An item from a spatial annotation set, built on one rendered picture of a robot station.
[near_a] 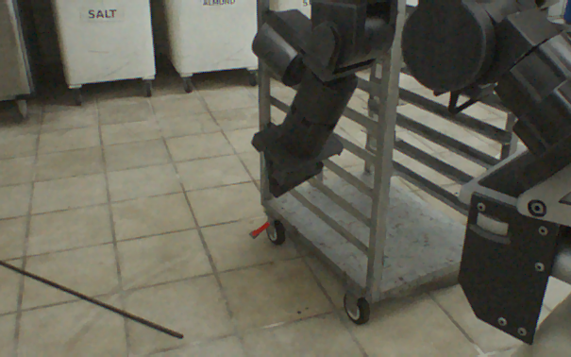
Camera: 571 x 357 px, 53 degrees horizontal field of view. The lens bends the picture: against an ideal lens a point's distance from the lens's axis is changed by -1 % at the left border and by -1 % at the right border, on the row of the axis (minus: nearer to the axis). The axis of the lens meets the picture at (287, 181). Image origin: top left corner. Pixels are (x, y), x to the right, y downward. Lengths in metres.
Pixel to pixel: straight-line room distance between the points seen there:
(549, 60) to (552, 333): 0.37
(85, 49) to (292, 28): 2.89
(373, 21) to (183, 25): 2.95
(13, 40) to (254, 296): 1.94
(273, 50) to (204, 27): 2.88
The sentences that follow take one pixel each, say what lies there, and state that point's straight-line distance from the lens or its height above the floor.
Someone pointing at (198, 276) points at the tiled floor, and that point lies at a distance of 1.92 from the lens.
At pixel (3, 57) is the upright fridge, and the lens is 3.24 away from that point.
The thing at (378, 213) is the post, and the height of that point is 0.40.
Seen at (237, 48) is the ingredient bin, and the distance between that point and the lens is 3.61.
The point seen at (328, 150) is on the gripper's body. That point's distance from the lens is 0.70.
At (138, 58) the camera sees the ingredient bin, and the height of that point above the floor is 0.25.
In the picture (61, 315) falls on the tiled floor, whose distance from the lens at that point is 1.87.
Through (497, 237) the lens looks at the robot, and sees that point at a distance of 0.68.
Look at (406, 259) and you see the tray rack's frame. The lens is 1.75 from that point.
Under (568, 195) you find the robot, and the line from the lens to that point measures 0.50.
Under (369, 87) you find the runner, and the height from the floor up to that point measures 0.69.
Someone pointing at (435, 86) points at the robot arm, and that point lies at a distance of 0.50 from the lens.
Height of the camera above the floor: 1.12
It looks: 27 degrees down
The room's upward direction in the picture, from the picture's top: straight up
